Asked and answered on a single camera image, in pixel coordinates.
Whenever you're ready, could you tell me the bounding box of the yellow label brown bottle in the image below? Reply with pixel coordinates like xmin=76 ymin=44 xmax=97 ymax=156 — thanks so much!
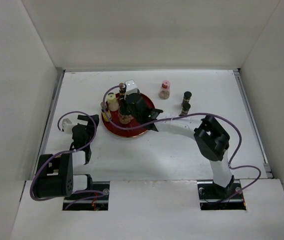
xmin=100 ymin=102 xmax=112 ymax=122

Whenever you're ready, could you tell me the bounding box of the black grinder salt jar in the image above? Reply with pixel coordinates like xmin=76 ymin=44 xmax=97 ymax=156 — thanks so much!
xmin=118 ymin=100 xmax=131 ymax=125

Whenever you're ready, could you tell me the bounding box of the cream cap spice jar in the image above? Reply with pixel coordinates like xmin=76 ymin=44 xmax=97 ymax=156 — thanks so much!
xmin=106 ymin=92 xmax=119 ymax=112

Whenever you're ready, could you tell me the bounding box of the gold cap yellow bottle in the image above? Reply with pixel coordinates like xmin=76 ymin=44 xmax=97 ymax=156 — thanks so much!
xmin=119 ymin=83 xmax=126 ymax=98

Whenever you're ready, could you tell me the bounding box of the black cap brown spice jar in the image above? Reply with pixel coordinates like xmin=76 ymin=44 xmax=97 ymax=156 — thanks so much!
xmin=180 ymin=102 xmax=191 ymax=116

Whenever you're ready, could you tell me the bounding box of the black cap spice bottle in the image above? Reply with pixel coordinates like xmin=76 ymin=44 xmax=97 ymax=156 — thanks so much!
xmin=181 ymin=91 xmax=192 ymax=105

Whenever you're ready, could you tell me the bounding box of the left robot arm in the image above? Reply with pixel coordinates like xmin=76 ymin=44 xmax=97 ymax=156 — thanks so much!
xmin=30 ymin=112 xmax=99 ymax=201

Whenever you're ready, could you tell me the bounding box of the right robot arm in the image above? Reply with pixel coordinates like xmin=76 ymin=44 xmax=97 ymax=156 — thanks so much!
xmin=124 ymin=93 xmax=234 ymax=198

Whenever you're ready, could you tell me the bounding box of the red round lacquer tray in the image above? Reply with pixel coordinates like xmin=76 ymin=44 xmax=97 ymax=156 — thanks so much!
xmin=101 ymin=91 xmax=156 ymax=139

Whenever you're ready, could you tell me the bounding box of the pink cap spice jar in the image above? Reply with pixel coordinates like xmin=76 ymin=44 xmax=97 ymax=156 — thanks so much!
xmin=159 ymin=80 xmax=170 ymax=100

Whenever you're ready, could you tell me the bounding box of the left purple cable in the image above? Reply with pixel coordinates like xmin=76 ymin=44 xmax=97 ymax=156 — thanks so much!
xmin=29 ymin=111 xmax=106 ymax=210

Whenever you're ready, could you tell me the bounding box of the purple cable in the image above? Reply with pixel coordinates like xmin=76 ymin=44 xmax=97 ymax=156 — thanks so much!
xmin=101 ymin=84 xmax=262 ymax=203
xmin=29 ymin=111 xmax=106 ymax=210

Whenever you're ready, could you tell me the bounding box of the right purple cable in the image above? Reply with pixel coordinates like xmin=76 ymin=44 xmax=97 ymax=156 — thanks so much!
xmin=101 ymin=84 xmax=262 ymax=203

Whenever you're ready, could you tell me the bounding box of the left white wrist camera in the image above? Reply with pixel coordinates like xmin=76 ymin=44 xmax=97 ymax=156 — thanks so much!
xmin=62 ymin=118 xmax=76 ymax=134

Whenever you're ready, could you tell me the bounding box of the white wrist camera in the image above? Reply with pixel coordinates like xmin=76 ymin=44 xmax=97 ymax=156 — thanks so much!
xmin=62 ymin=118 xmax=76 ymax=134
xmin=124 ymin=79 xmax=139 ymax=97

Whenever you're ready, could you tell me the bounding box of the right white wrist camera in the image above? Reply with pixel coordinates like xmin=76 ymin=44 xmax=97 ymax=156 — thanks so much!
xmin=124 ymin=79 xmax=139 ymax=97

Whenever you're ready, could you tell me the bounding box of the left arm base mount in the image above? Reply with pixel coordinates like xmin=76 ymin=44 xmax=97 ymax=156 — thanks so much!
xmin=62 ymin=181 xmax=110 ymax=212

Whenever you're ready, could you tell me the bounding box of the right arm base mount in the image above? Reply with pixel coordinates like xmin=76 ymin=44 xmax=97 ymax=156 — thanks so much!
xmin=197 ymin=180 xmax=246 ymax=211

